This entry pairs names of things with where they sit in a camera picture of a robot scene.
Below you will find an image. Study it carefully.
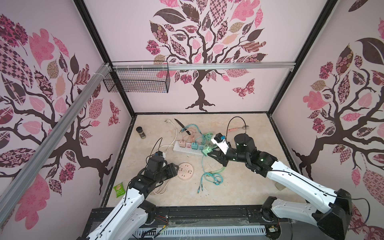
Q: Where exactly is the teal charger plug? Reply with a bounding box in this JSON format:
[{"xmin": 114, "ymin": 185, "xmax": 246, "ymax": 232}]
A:
[{"xmin": 191, "ymin": 143, "xmax": 199, "ymax": 150}]

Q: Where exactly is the pink charger plug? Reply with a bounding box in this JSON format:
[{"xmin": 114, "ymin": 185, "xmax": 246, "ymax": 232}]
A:
[{"xmin": 179, "ymin": 140, "xmax": 187, "ymax": 148}]

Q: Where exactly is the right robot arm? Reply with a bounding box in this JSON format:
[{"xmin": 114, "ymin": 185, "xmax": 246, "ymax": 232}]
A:
[{"xmin": 207, "ymin": 133, "xmax": 352, "ymax": 240}]

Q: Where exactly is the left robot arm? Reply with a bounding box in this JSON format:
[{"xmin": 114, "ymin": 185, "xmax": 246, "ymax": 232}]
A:
[{"xmin": 78, "ymin": 154, "xmax": 179, "ymax": 240}]

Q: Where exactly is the round pink power strip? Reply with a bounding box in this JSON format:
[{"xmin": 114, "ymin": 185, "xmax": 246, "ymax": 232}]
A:
[{"xmin": 178, "ymin": 163, "xmax": 194, "ymax": 181}]

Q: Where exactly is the white multicolour power strip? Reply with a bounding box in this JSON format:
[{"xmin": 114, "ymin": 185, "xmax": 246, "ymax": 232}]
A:
[{"xmin": 173, "ymin": 140, "xmax": 205, "ymax": 156}]

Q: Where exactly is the black knife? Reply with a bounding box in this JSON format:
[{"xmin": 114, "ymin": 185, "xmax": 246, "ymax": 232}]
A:
[{"xmin": 175, "ymin": 119, "xmax": 191, "ymax": 136}]

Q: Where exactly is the black cap spice bottle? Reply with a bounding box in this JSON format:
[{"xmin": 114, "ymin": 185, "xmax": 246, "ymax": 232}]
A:
[{"xmin": 136, "ymin": 127, "xmax": 146, "ymax": 139}]

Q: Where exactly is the green packet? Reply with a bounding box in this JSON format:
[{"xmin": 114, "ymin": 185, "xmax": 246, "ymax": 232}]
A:
[{"xmin": 113, "ymin": 183, "xmax": 126, "ymax": 198}]

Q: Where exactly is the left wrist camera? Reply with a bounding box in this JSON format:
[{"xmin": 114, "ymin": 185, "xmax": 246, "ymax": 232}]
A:
[{"xmin": 155, "ymin": 151, "xmax": 166, "ymax": 160}]

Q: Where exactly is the green teal cable tangle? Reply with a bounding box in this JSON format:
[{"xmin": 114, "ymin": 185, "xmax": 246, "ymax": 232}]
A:
[{"xmin": 196, "ymin": 155, "xmax": 226, "ymax": 194}]

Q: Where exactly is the pink handled spoon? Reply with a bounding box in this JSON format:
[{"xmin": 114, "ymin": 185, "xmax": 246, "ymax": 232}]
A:
[{"xmin": 228, "ymin": 125, "xmax": 249, "ymax": 132}]

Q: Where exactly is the white vented cable duct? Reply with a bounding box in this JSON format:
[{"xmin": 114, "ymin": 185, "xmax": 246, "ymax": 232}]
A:
[{"xmin": 133, "ymin": 226, "xmax": 266, "ymax": 240}]

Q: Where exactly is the wire mesh basket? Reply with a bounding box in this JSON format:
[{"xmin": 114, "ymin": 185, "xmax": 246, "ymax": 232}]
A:
[{"xmin": 104, "ymin": 60, "xmax": 171, "ymax": 93}]

